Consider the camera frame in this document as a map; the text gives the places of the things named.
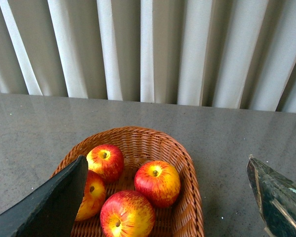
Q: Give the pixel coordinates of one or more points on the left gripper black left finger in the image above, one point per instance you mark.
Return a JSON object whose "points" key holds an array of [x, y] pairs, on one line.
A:
{"points": [[50, 210]]}

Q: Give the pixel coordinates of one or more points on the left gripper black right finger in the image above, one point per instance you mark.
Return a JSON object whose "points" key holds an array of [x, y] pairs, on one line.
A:
{"points": [[275, 196]]}

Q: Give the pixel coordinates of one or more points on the red yellow apple behind finger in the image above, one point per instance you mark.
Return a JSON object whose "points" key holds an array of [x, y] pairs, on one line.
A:
{"points": [[94, 197]]}

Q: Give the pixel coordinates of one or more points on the red yellow apple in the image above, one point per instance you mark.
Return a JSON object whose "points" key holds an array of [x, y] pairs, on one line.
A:
{"points": [[159, 182], [127, 214], [94, 197], [107, 160]]}

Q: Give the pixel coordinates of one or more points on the white pleated curtain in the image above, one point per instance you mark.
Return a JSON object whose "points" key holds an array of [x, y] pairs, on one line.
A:
{"points": [[238, 54]]}

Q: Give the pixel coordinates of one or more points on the red yellow apple in basket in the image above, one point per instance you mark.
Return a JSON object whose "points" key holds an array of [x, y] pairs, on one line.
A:
{"points": [[159, 182]]}

